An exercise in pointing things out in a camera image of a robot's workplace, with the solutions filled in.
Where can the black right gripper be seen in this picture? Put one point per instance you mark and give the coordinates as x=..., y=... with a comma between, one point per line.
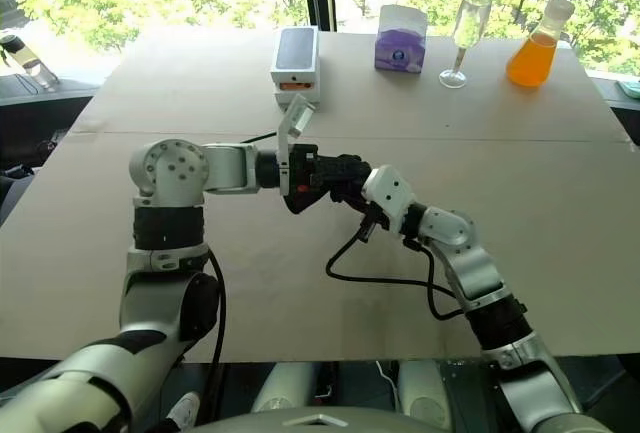
x=376, y=220

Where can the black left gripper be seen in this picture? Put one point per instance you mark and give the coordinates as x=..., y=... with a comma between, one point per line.
x=305, y=173

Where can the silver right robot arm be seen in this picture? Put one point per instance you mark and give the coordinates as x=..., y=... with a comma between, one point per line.
x=480, y=263

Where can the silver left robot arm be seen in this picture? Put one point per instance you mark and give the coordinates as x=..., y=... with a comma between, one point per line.
x=167, y=168

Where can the white box with orange label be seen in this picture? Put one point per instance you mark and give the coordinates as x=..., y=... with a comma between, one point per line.
x=295, y=95

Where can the white phone box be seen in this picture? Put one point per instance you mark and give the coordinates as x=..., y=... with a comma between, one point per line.
x=295, y=53

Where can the purple tissue box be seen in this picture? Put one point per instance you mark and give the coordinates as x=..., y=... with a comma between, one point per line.
x=400, y=43

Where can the white rounded robot leg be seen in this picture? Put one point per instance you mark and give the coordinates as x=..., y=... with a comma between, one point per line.
x=425, y=393
x=285, y=388

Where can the clear champagne glass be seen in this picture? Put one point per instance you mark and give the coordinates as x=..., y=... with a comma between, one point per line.
x=467, y=28

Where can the grey robot torso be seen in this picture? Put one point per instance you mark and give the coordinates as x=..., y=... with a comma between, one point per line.
x=345, y=418

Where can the flask with orange liquid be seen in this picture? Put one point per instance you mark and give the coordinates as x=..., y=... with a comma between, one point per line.
x=532, y=60

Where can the white shoe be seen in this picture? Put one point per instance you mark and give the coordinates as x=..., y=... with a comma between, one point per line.
x=182, y=410

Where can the pale green object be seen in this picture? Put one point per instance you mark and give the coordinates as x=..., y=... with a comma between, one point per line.
x=631, y=88

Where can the black side counter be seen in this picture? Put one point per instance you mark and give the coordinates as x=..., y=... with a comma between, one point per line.
x=35, y=118

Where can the clear bottle with black cap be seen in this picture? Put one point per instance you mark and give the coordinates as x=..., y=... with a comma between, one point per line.
x=27, y=60

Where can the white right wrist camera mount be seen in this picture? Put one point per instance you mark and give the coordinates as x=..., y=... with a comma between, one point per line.
x=390, y=193

